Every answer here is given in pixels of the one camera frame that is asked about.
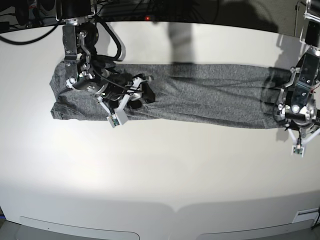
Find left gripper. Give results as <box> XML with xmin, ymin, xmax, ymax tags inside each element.
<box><xmin>284</xmin><ymin>119</ymin><xmax>320</xmax><ymax>148</ymax></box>

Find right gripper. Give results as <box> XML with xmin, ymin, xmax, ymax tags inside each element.
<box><xmin>96</xmin><ymin>73</ymin><xmax>156</xmax><ymax>117</ymax></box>

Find grey heather long-sleeve shirt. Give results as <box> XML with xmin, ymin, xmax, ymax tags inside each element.
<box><xmin>49</xmin><ymin>62</ymin><xmax>301</xmax><ymax>130</ymax></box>

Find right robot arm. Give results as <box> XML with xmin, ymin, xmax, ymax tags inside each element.
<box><xmin>40</xmin><ymin>0</ymin><xmax>155</xmax><ymax>126</ymax></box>

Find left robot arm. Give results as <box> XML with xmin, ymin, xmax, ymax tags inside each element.
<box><xmin>272</xmin><ymin>0</ymin><xmax>320</xmax><ymax>156</ymax></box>

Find black power strip red light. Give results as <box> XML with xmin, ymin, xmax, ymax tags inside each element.
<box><xmin>97</xmin><ymin>7</ymin><xmax>193</xmax><ymax>23</ymax></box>

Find white label sticker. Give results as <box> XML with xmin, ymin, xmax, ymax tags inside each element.
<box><xmin>292</xmin><ymin>208</ymin><xmax>319</xmax><ymax>223</ymax></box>

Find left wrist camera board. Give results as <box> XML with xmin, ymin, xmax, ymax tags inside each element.
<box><xmin>291</xmin><ymin>145</ymin><xmax>306</xmax><ymax>158</ymax></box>

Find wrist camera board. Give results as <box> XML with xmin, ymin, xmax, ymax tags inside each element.
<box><xmin>106</xmin><ymin>110</ymin><xmax>129</xmax><ymax>128</ymax></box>
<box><xmin>291</xmin><ymin>145</ymin><xmax>306</xmax><ymax>158</ymax></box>

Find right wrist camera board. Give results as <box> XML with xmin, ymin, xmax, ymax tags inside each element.
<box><xmin>106</xmin><ymin>110</ymin><xmax>129</xmax><ymax>128</ymax></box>

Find metal stand frame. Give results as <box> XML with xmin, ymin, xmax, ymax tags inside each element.
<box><xmin>294</xmin><ymin>0</ymin><xmax>320</xmax><ymax>42</ymax></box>

